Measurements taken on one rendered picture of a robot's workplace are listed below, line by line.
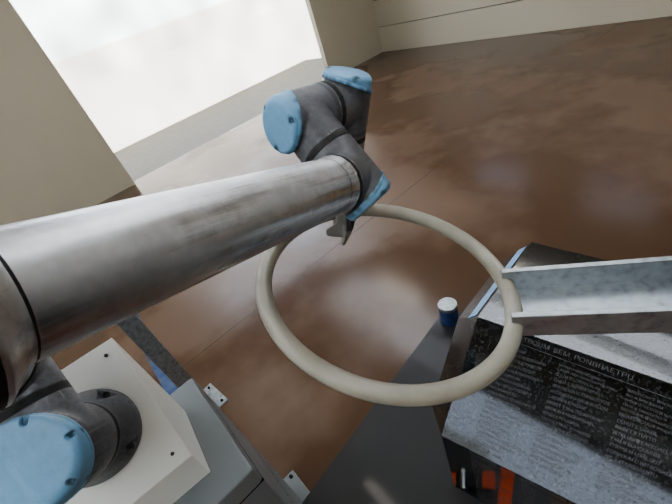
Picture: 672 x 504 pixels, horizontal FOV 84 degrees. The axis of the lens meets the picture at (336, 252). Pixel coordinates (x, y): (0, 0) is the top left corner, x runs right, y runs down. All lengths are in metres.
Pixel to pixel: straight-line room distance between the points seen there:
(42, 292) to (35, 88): 6.46
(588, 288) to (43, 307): 0.78
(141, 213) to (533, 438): 0.99
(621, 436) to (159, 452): 0.99
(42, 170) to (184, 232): 6.46
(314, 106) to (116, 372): 0.73
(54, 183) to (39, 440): 6.13
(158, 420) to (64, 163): 5.96
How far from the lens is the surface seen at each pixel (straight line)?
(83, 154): 6.77
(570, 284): 0.82
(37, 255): 0.27
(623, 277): 0.83
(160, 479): 1.02
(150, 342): 2.01
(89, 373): 1.03
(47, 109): 6.70
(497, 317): 1.08
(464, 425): 1.15
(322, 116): 0.61
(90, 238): 0.28
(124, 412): 0.96
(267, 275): 0.68
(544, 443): 1.09
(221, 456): 1.07
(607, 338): 1.07
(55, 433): 0.76
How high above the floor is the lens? 1.67
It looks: 35 degrees down
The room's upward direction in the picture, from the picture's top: 21 degrees counter-clockwise
